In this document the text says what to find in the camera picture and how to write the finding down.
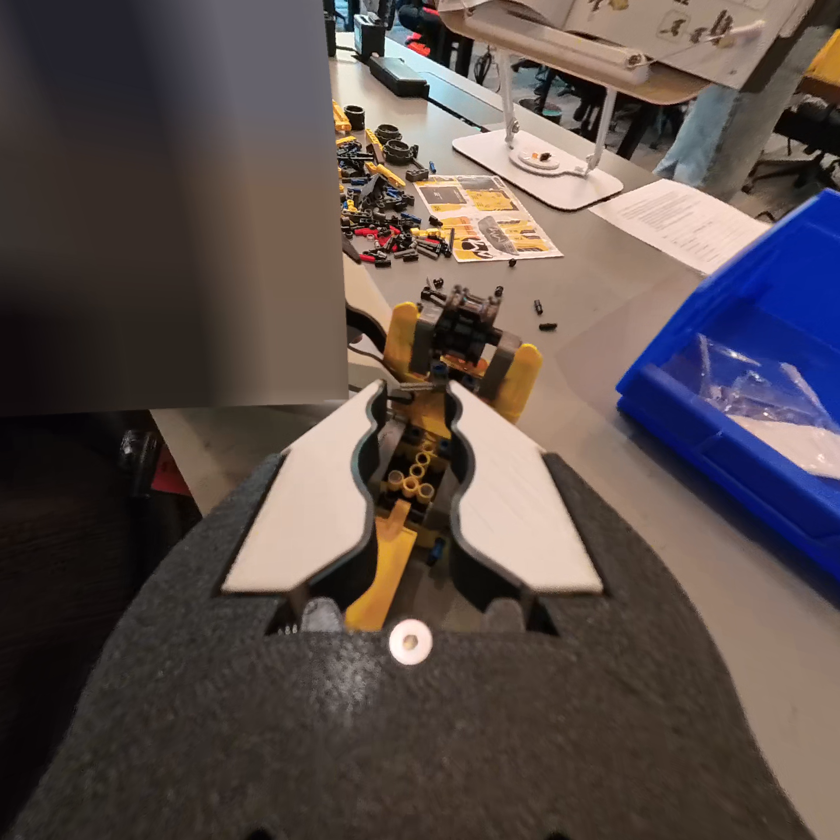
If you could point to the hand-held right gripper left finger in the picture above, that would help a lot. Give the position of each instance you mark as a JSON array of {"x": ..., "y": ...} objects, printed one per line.
[{"x": 302, "y": 525}]

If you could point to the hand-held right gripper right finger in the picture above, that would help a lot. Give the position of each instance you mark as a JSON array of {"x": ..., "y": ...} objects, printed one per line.
[{"x": 525, "y": 518}]

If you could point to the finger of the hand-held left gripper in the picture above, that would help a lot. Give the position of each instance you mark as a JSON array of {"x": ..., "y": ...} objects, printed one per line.
[{"x": 367, "y": 320}]

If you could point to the yellow toy brick vehicle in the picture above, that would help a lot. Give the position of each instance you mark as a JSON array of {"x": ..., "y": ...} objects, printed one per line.
[{"x": 400, "y": 341}]

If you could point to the pile of toy brick pieces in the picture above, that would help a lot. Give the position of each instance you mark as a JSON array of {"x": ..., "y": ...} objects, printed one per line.
[{"x": 380, "y": 197}]

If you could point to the yellow sticker sheet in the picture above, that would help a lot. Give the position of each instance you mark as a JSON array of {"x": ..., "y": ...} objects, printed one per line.
[{"x": 499, "y": 223}]

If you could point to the metal clip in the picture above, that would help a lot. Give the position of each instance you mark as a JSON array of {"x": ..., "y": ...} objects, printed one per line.
[{"x": 141, "y": 449}]

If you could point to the white book stand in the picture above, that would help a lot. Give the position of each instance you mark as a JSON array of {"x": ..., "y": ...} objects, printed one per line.
[{"x": 492, "y": 151}]

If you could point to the black power adapter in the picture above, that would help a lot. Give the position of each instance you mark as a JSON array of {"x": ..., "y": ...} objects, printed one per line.
[{"x": 397, "y": 75}]

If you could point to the person's torso in dark sweater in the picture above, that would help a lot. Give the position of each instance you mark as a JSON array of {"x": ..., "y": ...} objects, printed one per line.
[{"x": 52, "y": 590}]

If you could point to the clear plastic bag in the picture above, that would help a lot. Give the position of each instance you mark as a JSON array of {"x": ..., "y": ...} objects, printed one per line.
[{"x": 754, "y": 394}]

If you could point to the small black box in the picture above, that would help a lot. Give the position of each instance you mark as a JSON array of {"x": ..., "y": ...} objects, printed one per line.
[{"x": 367, "y": 33}]

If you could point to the blue plastic storage bin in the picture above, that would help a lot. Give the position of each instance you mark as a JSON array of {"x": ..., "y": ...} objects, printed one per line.
[{"x": 754, "y": 295}]

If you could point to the printed paper sheet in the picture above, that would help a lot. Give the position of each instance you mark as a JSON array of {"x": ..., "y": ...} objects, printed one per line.
[{"x": 682, "y": 223}]

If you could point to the open instruction booklet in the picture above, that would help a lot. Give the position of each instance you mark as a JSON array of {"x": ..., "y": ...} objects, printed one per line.
[{"x": 689, "y": 26}]

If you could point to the red and yellow covered table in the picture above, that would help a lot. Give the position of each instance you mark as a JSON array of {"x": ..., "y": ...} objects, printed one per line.
[{"x": 823, "y": 72}]

